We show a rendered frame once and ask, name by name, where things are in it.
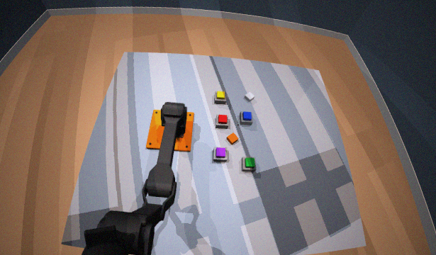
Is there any green button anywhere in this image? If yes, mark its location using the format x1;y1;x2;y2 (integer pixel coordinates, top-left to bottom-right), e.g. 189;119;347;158
241;157;257;172

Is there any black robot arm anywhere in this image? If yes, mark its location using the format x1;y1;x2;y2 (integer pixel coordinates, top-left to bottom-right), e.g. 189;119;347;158
82;102;187;255

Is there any purple button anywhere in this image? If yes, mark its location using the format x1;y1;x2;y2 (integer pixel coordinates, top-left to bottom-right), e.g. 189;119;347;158
213;147;228;162

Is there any red button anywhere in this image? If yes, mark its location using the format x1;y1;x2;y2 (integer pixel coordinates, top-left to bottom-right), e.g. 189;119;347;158
216;115;228;129

